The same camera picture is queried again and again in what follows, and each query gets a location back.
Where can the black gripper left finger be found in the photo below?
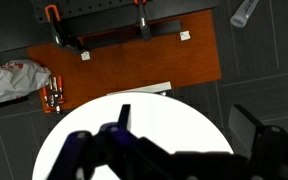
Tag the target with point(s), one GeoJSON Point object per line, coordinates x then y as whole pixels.
{"type": "Point", "coordinates": [124, 116]}

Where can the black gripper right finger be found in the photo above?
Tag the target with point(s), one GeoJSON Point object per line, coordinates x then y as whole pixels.
{"type": "Point", "coordinates": [244, 128]}

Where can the small orange metal clamp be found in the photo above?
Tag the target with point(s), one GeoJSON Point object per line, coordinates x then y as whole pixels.
{"type": "Point", "coordinates": [60, 88]}
{"type": "Point", "coordinates": [45, 97]}

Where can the small white paper scrap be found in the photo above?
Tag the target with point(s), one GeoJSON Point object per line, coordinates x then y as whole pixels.
{"type": "Point", "coordinates": [185, 35]}
{"type": "Point", "coordinates": [85, 56]}

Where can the black perforated mounting table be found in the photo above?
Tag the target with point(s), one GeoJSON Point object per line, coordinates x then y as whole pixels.
{"type": "Point", "coordinates": [94, 8]}

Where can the clear plastic tube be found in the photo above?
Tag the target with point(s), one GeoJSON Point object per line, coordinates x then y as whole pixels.
{"type": "Point", "coordinates": [243, 14]}

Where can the white plastic bag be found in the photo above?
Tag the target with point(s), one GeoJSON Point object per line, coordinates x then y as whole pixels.
{"type": "Point", "coordinates": [12, 80]}

